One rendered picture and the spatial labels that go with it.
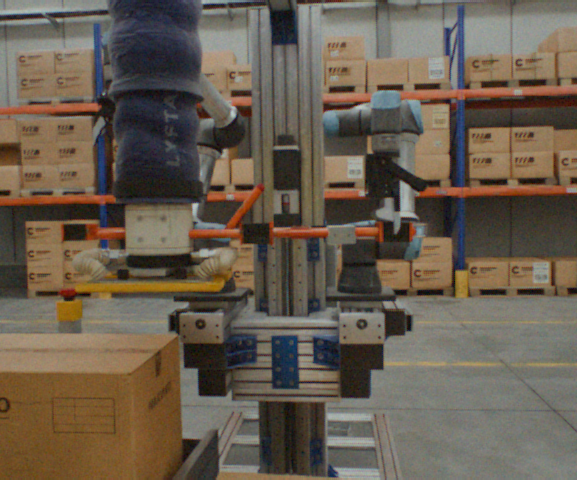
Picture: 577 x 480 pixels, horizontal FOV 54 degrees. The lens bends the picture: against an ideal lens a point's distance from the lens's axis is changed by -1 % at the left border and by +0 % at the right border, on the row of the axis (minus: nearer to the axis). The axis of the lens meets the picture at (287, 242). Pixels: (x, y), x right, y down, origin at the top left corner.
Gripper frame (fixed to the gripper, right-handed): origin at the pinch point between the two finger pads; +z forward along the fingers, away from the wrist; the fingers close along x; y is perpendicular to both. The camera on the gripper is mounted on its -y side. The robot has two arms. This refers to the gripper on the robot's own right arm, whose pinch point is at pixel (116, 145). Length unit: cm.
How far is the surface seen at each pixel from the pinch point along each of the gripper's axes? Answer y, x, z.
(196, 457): -16, -27, 91
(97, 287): -44, -12, 38
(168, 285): -43, -29, 38
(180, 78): -35.9, -31.0, -11.0
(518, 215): 809, -365, 36
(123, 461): -48, -18, 78
